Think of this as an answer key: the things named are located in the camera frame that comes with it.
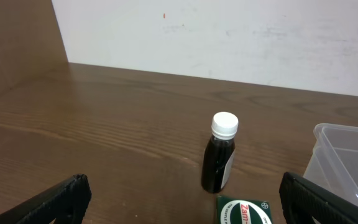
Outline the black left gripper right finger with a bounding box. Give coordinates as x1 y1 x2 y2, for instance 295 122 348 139
279 172 358 224

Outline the dark bottle white cap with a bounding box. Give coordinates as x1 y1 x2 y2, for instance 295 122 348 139
201 111 239 194

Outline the clear plastic container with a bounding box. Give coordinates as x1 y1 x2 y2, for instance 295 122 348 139
303 123 358 206

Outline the green Zam-Buk tin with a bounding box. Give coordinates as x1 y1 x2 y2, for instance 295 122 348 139
216 195 273 224

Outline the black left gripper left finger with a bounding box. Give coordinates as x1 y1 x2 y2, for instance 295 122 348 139
0 174 91 224

